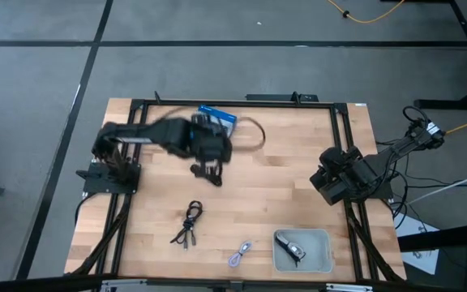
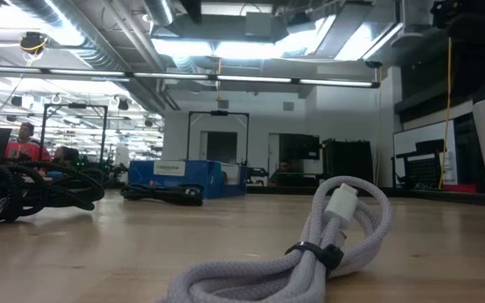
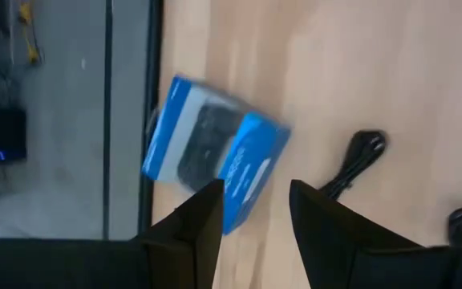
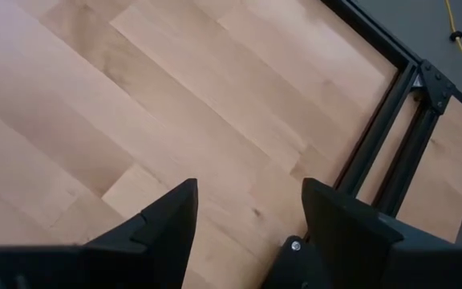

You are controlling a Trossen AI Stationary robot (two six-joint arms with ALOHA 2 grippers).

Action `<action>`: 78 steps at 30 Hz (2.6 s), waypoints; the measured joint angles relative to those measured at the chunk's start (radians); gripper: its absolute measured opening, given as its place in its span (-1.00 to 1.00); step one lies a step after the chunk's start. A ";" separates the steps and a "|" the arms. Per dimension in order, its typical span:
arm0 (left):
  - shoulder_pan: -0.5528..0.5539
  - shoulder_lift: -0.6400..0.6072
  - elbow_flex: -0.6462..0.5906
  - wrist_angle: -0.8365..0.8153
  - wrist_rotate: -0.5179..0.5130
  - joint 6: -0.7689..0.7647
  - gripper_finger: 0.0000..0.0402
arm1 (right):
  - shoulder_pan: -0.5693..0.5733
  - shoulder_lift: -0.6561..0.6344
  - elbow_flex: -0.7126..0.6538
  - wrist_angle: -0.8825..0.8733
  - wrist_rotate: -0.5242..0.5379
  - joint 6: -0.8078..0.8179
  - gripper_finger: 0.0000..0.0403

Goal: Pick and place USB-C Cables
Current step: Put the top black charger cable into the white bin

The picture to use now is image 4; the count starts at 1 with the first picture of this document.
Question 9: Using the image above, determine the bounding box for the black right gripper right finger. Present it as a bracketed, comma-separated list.
[302, 178, 462, 289]

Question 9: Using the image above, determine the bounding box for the black aluminium table frame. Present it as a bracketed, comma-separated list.
[319, 0, 462, 218]

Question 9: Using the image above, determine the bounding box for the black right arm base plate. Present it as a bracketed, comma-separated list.
[260, 234, 328, 289]

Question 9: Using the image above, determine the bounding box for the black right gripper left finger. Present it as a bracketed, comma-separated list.
[0, 178, 199, 289]

